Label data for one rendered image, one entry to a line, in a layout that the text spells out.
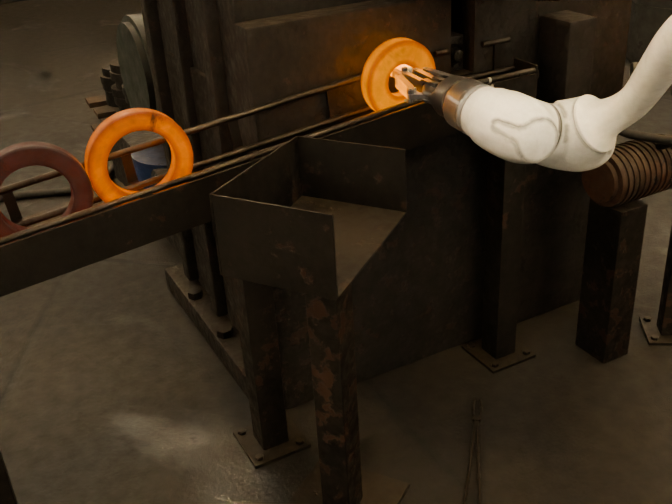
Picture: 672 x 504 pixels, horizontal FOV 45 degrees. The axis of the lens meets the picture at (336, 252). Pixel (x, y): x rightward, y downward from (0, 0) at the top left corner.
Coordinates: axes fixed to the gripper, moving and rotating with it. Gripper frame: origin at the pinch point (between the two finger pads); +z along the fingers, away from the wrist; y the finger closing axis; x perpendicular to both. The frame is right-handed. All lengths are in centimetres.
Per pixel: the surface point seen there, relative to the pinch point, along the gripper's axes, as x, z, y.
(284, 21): 10.9, 7.9, -20.0
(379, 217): -13.7, -27.3, -20.9
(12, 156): 0, -1, -72
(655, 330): -74, -19, 65
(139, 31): -17, 121, -18
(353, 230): -14.1, -28.3, -26.4
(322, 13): 10.9, 9.0, -11.6
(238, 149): -9.9, 3.3, -33.2
